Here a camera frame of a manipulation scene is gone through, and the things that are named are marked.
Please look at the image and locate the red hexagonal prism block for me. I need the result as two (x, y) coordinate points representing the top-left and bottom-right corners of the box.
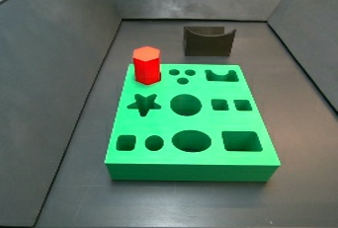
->
(132, 46), (162, 85)

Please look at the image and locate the green foam shape board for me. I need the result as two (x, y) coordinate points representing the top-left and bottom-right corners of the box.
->
(104, 64), (281, 182)

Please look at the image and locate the black curved arch block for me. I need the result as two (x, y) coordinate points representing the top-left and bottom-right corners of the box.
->
(183, 27), (237, 56)

